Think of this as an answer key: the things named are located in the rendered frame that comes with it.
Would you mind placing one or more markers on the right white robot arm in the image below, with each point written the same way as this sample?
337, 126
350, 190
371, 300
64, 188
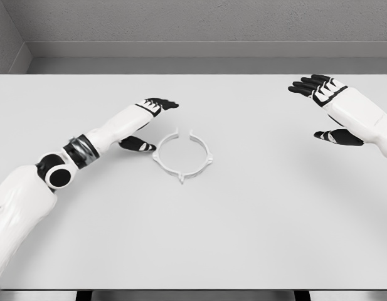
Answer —
386, 138

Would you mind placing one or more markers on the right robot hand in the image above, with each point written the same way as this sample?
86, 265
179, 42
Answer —
347, 108

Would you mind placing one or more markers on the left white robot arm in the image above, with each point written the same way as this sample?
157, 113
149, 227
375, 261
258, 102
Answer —
39, 175

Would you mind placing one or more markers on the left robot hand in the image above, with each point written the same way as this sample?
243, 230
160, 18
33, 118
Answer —
134, 120

